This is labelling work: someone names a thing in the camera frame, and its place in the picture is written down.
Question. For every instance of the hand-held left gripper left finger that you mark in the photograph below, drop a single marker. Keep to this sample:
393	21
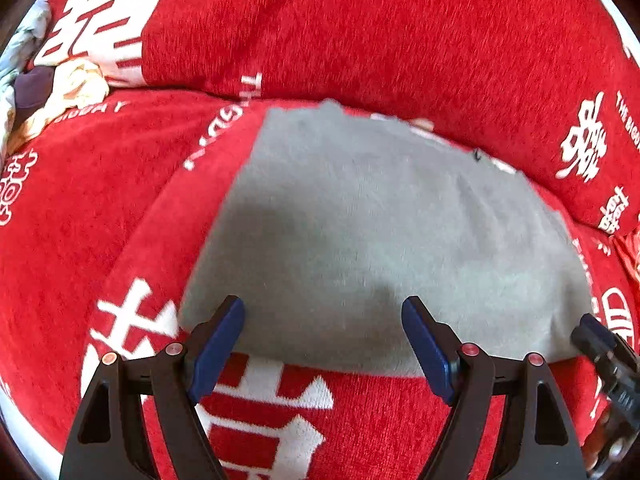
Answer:
217	350

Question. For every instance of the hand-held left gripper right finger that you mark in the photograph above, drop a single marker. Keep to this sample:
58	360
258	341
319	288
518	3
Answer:
429	350

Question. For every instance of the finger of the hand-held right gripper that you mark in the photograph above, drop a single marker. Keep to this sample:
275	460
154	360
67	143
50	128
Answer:
597	324
587	342

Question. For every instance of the grey knit sweater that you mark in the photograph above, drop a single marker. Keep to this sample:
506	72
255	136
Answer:
375	235

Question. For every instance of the red printed sofa seat cover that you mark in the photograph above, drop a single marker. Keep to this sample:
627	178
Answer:
100	210

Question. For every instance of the orange white crumpled cloth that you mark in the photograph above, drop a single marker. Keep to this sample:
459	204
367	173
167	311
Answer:
80	82

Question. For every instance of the dark purple cloth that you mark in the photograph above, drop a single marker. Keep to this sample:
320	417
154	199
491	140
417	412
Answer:
32	87

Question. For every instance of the red wedding quilt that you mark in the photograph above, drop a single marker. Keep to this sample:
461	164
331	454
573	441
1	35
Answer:
375	25

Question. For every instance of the grey white patterned crumpled cloth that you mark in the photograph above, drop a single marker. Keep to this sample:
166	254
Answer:
20	45

